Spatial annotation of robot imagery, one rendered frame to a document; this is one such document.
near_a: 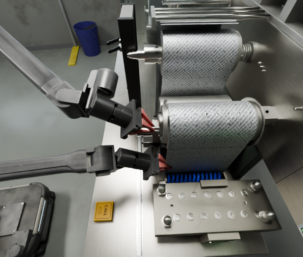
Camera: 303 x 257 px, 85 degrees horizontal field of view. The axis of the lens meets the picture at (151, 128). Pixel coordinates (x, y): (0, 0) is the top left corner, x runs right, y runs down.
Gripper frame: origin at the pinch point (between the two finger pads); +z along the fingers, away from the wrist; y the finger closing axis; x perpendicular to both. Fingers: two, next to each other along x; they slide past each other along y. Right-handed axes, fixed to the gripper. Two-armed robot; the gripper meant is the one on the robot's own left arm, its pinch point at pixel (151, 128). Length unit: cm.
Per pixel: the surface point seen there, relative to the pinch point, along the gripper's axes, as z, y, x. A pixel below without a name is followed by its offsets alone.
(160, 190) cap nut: 11.0, 15.4, -9.9
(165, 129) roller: -1.4, 4.4, 6.6
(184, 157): 12.4, 7.5, 1.4
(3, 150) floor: -40, -67, -204
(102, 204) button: 3.4, 15.9, -35.5
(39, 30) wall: -65, -307, -207
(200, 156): 15.6, 7.7, 5.1
